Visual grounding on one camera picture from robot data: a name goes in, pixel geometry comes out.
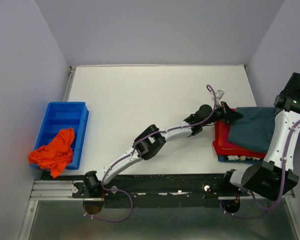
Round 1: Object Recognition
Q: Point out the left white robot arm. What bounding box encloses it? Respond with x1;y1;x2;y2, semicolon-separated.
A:
83;101;243;198

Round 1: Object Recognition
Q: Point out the blue plastic bin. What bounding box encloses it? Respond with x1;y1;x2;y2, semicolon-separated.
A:
34;101;89;170

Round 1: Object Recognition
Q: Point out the teal grey t-shirt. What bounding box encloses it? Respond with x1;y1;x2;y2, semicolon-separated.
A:
228;107;275;154

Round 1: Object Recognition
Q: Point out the folded magenta t-shirt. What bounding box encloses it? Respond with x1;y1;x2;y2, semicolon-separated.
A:
219;121;241;150

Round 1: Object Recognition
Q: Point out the crumpled orange t-shirt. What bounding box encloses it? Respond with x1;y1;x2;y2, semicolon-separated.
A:
28;127;75;178

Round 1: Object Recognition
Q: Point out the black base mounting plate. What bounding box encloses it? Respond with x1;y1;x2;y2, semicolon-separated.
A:
72;173;239;209

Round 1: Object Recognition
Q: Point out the folded red t-shirt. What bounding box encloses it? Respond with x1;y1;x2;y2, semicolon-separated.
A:
212;121;267;160

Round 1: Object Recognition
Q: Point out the folded navy patterned t-shirt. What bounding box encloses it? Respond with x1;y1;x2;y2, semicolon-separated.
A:
217;155;263;164

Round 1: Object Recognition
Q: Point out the folded orange t-shirt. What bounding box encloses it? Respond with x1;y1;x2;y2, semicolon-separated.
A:
214;121;251;153

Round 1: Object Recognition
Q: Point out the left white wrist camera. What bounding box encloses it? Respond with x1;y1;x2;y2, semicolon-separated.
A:
215;89;225;100

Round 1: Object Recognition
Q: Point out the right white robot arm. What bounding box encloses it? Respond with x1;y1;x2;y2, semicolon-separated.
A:
220;72;300;201

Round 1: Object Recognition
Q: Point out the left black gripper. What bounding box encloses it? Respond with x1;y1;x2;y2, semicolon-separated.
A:
200;101;242;127

